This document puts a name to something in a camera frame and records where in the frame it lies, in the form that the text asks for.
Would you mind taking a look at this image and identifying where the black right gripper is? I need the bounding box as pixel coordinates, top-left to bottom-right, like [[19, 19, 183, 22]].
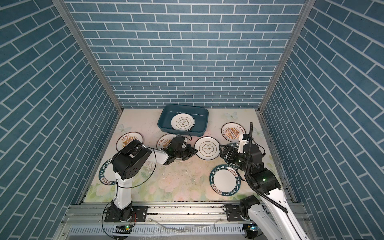
[[220, 142, 252, 175]]

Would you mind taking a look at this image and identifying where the black corrugated cable conduit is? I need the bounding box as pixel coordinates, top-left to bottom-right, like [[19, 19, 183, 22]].
[[244, 121, 289, 214]]

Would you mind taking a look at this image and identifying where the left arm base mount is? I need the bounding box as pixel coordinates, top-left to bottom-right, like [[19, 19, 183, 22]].
[[103, 202, 149, 223]]

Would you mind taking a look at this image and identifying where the orange sunburst plate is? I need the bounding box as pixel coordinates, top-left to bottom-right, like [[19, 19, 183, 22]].
[[116, 132, 144, 152], [221, 122, 246, 143], [157, 134, 179, 150]]

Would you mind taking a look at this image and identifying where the left orange sunburst plate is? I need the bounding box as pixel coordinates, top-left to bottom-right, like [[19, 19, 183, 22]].
[[116, 132, 144, 152]]

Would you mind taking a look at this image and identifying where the right orange sunburst plate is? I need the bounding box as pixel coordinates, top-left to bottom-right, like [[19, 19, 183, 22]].
[[221, 122, 246, 143]]

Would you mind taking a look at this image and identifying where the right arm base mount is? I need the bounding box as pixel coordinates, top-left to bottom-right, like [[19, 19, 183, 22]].
[[222, 196, 260, 222]]

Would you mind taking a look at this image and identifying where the middle orange sunburst plate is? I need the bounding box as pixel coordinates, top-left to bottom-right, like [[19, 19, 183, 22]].
[[157, 134, 179, 150]]

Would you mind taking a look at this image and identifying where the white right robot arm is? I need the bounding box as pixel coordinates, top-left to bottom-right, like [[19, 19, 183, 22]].
[[219, 143, 309, 240]]

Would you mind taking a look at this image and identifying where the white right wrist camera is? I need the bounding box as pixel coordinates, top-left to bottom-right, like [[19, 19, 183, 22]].
[[238, 134, 250, 154]]

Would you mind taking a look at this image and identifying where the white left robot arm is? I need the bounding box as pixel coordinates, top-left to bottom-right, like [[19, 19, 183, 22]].
[[111, 136, 198, 210]]

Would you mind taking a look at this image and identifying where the white clover emblem plate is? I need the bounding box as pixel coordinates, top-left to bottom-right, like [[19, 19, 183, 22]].
[[171, 113, 195, 131]]

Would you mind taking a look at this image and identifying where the green rim text plate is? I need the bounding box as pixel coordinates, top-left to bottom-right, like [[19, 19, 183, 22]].
[[209, 165, 242, 197], [98, 159, 116, 186], [224, 143, 249, 170]]

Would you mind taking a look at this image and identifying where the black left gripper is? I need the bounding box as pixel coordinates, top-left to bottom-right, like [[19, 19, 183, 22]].
[[173, 143, 199, 160]]

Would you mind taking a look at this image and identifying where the teal plastic bin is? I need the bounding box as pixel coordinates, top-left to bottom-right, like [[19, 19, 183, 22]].
[[158, 104, 209, 137]]

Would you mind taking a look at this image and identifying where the aluminium front rail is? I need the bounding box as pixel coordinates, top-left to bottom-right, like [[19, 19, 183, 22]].
[[52, 201, 319, 240]]

